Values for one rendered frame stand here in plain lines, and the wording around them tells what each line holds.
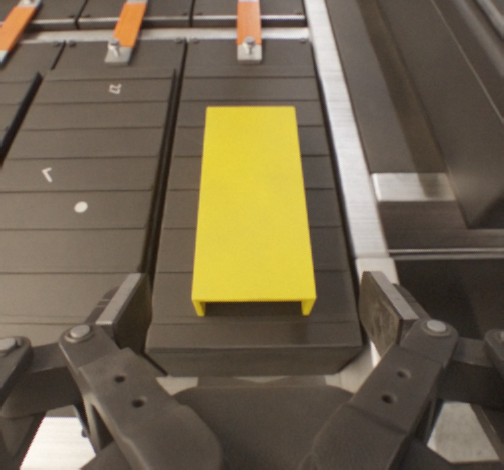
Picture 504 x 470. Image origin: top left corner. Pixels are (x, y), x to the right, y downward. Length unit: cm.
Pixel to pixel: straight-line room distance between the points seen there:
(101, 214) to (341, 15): 39
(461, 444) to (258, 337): 118
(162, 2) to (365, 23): 26
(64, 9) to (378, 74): 40
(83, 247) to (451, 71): 30
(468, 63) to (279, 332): 23
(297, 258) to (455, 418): 120
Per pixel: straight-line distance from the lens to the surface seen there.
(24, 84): 44
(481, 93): 29
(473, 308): 57
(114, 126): 35
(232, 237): 22
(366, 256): 28
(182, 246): 26
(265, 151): 27
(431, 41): 37
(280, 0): 55
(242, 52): 43
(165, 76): 39
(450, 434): 137
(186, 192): 29
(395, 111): 40
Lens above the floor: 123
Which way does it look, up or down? 57 degrees down
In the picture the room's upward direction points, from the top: straight up
